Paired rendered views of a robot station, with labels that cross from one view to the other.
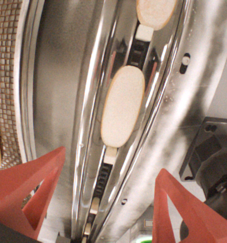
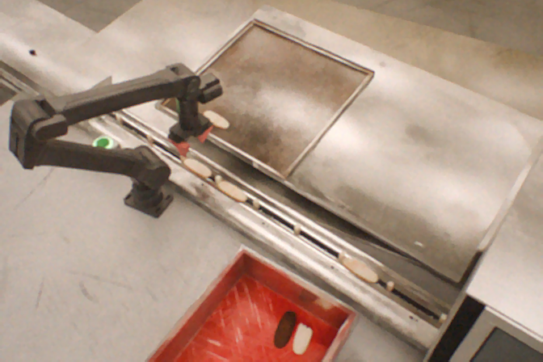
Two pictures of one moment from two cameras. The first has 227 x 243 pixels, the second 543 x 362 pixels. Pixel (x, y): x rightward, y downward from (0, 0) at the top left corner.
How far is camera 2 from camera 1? 1.42 m
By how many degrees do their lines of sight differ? 35
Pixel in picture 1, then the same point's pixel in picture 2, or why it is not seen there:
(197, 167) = not seen: hidden behind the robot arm
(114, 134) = (191, 162)
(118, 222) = (126, 140)
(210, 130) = (166, 198)
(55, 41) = (233, 165)
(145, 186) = not seen: hidden behind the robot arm
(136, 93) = (201, 171)
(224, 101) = (174, 210)
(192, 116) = (183, 183)
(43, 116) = (208, 147)
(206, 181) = not seen: hidden behind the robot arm
